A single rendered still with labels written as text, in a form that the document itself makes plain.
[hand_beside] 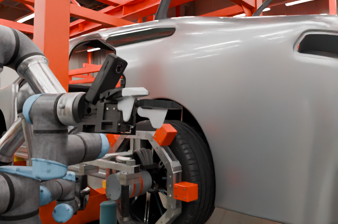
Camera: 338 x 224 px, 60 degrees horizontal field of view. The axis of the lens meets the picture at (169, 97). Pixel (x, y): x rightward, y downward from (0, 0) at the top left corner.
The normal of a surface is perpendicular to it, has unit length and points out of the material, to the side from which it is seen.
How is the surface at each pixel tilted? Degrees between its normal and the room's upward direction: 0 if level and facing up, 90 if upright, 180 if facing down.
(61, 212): 90
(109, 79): 118
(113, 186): 90
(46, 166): 93
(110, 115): 82
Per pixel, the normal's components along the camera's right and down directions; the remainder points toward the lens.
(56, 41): 0.73, -0.04
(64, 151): 0.91, -0.03
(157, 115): 0.14, -0.11
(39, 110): -0.42, -0.06
